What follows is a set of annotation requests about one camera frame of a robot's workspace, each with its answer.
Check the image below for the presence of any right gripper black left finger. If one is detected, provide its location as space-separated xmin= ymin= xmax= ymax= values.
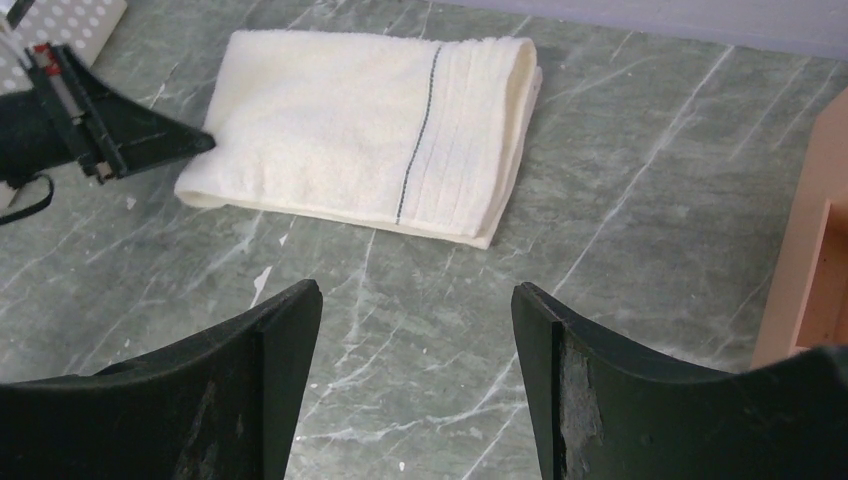
xmin=1 ymin=280 xmax=323 ymax=479

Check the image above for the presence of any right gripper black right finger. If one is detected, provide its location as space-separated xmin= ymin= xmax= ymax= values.
xmin=511 ymin=282 xmax=847 ymax=479

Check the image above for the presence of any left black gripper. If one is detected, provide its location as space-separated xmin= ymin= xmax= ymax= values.
xmin=1 ymin=43 xmax=215 ymax=184

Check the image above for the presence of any white plastic basket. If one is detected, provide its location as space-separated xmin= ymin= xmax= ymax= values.
xmin=1 ymin=0 xmax=127 ymax=65

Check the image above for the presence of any orange file organizer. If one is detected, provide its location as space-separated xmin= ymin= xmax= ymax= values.
xmin=751 ymin=92 xmax=847 ymax=368

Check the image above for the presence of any cream white towel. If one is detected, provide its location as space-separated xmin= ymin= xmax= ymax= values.
xmin=174 ymin=30 xmax=542 ymax=249

